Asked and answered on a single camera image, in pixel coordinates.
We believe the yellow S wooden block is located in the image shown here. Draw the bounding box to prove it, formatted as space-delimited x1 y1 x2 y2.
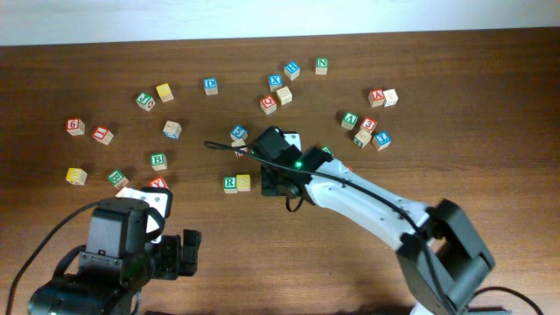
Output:
236 174 251 192

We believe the green R wooden block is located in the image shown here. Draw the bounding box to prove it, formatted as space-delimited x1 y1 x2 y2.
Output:
223 176 238 193

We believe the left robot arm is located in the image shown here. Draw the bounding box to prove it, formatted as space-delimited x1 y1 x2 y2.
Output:
28 187 202 315

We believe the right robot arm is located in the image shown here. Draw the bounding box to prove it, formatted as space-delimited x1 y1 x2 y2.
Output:
249 126 495 314

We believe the red U wooden block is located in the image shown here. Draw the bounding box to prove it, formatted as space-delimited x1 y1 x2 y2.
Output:
231 139 249 158

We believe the green Z wooden block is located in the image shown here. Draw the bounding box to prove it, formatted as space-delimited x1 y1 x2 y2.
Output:
322 146 333 156

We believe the blue 5 wooden block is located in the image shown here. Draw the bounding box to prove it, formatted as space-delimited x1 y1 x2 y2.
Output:
230 125 248 141

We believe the red Q wooden block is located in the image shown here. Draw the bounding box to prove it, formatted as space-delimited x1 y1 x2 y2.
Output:
260 95 277 115

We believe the red Y wooden block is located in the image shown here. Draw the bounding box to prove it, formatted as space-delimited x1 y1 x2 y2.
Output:
150 177 169 189

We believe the plain wooden block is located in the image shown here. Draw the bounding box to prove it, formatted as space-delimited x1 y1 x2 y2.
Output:
116 187 127 197

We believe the plain top block by X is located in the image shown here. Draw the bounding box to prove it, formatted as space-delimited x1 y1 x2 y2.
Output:
276 87 293 105

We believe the green V wooden block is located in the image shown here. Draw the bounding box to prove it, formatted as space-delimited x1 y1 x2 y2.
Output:
340 112 359 130

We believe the green B tilted block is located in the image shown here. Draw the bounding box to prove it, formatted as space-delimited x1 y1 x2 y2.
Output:
107 169 129 189

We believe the green 4 wooden block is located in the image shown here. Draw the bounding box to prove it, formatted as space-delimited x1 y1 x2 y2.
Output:
353 129 372 149

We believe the green B wooden block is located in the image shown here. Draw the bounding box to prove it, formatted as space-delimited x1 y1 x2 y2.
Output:
150 152 168 171

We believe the blue X wooden block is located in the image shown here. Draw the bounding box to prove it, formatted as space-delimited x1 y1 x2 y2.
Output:
269 74 284 92

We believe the red 3 wooden block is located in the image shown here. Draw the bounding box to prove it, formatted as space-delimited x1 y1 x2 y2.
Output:
360 117 377 134

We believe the blue I wooden block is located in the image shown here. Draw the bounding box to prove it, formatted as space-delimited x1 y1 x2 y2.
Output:
372 131 391 151

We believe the blue H wooden block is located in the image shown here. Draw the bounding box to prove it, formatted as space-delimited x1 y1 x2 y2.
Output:
284 61 301 81

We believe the plain top blue-sided block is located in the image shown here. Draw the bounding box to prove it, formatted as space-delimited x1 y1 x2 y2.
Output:
163 121 182 139

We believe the blue D wooden block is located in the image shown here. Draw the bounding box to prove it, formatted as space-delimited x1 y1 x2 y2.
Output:
203 77 219 95

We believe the yellow wooden block far left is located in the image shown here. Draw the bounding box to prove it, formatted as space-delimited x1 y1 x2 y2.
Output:
66 168 88 186

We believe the green N wooden block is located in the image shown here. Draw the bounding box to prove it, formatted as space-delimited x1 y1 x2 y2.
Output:
315 58 329 75

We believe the red A wooden block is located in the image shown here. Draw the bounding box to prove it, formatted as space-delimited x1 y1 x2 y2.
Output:
368 89 386 108

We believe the plain block beside A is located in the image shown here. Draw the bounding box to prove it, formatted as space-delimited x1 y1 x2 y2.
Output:
383 89 398 107

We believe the red L wooden block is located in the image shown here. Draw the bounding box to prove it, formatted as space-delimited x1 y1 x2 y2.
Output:
93 126 114 145

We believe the yellow top wooden block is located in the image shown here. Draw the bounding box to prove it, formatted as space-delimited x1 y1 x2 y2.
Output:
156 83 174 102

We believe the green J wooden block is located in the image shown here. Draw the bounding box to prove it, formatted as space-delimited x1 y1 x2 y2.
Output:
136 92 156 111

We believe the red 6 wooden block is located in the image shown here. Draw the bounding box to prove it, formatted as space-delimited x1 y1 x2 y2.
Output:
66 118 86 137

